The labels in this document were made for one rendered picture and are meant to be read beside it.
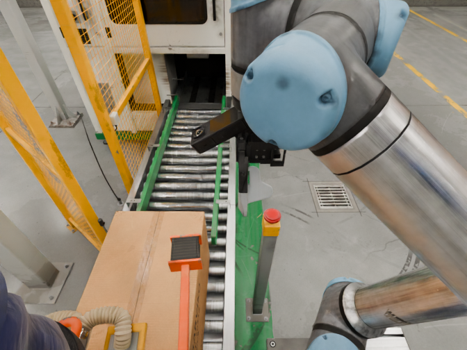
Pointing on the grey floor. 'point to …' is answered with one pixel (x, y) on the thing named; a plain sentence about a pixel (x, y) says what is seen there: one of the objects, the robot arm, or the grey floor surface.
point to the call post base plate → (256, 314)
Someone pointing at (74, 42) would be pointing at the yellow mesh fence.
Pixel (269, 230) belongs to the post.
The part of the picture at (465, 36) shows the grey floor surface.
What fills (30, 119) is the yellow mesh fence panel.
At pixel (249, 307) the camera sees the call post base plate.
